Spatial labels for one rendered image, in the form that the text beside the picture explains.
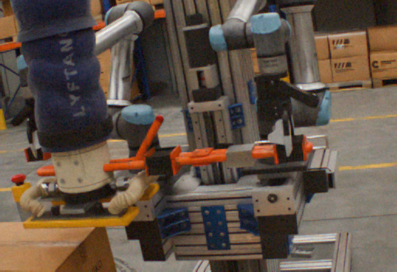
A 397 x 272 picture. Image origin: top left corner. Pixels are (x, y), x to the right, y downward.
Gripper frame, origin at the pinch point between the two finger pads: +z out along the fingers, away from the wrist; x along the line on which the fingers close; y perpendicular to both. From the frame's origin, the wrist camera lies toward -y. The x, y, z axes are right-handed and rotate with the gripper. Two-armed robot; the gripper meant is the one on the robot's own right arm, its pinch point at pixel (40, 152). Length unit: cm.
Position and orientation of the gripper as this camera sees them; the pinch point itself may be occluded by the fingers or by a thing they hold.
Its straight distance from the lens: 200.9
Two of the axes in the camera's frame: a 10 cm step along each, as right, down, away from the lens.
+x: 2.6, -2.8, 9.2
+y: 9.5, -0.9, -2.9
